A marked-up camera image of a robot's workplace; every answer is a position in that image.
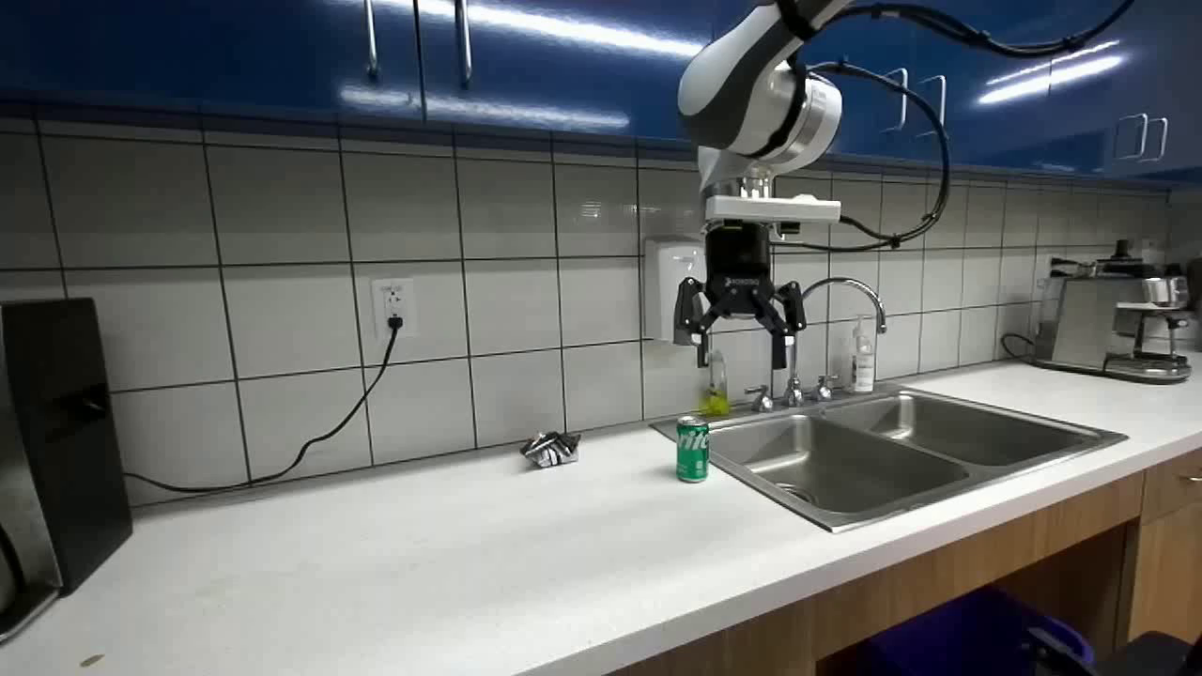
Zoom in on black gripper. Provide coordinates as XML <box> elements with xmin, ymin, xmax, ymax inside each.
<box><xmin>673</xmin><ymin>220</ymin><xmax>806</xmax><ymax>369</ymax></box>

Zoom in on green soda can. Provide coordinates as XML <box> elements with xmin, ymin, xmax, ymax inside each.
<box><xmin>675</xmin><ymin>415</ymin><xmax>711</xmax><ymax>485</ymax></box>

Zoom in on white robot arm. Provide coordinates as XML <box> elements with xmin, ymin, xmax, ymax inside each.
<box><xmin>675</xmin><ymin>0</ymin><xmax>850</xmax><ymax>369</ymax></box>

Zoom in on stainless steel double sink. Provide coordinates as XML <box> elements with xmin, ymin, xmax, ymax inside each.
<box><xmin>711</xmin><ymin>385</ymin><xmax>1123</xmax><ymax>534</ymax></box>

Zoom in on yellow dish soap bottle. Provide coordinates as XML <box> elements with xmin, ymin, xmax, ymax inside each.
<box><xmin>700</xmin><ymin>354</ymin><xmax>733</xmax><ymax>419</ymax></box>

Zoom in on chrome gooseneck faucet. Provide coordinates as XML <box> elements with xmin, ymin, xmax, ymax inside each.
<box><xmin>746</xmin><ymin>321</ymin><xmax>837</xmax><ymax>411</ymax></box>

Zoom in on clear soap pump bottle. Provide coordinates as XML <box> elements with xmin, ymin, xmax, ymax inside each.
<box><xmin>852</xmin><ymin>325</ymin><xmax>874</xmax><ymax>394</ymax></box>

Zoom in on crumpled snack wrapper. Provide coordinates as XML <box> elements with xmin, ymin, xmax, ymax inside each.
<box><xmin>523</xmin><ymin>433</ymin><xmax>577</xmax><ymax>470</ymax></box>

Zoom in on silver espresso machine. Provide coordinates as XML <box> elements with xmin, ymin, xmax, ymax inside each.
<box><xmin>1034</xmin><ymin>242</ymin><xmax>1192</xmax><ymax>384</ymax></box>

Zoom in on blue trash bin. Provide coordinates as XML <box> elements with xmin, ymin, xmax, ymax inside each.
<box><xmin>857</xmin><ymin>584</ymin><xmax>1095</xmax><ymax>676</ymax></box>

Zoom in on blue upper cabinets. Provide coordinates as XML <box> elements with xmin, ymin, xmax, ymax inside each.
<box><xmin>0</xmin><ymin>0</ymin><xmax>1202</xmax><ymax>185</ymax></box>

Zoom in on black coffee maker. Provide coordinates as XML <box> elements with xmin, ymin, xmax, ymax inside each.
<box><xmin>0</xmin><ymin>300</ymin><xmax>130</xmax><ymax>643</ymax></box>

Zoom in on white wall outlet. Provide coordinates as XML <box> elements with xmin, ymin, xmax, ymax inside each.
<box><xmin>370</xmin><ymin>277</ymin><xmax>414</xmax><ymax>325</ymax></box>

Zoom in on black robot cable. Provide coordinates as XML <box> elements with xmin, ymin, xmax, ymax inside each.
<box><xmin>772</xmin><ymin>0</ymin><xmax>1143</xmax><ymax>259</ymax></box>

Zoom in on black power cord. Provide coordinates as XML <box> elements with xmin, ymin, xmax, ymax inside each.
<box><xmin>120</xmin><ymin>310</ymin><xmax>405</xmax><ymax>495</ymax></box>

